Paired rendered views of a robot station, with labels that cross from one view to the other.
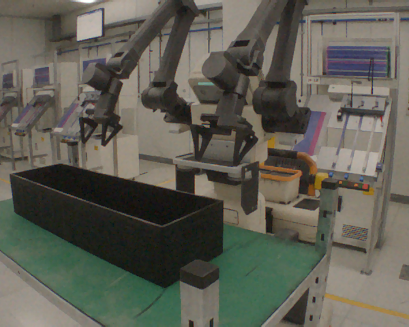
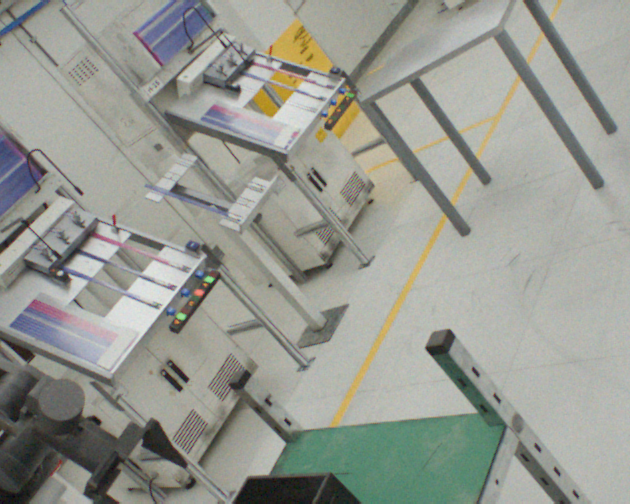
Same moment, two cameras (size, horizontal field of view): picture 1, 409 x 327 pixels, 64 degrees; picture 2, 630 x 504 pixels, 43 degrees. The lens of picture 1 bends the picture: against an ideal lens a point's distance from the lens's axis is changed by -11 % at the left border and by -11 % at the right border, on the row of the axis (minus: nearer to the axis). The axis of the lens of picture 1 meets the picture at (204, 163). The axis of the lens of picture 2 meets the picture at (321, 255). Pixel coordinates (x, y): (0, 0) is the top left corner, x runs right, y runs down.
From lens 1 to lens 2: 0.92 m
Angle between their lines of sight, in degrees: 74
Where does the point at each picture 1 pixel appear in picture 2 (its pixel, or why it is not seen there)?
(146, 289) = not seen: outside the picture
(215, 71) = (75, 398)
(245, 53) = (26, 377)
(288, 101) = not seen: hidden behind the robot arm
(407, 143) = not seen: outside the picture
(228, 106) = (101, 436)
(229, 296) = (387, 464)
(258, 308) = (405, 431)
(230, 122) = (135, 435)
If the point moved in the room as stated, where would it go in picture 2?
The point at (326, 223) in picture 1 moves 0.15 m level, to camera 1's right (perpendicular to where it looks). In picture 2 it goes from (277, 408) to (277, 360)
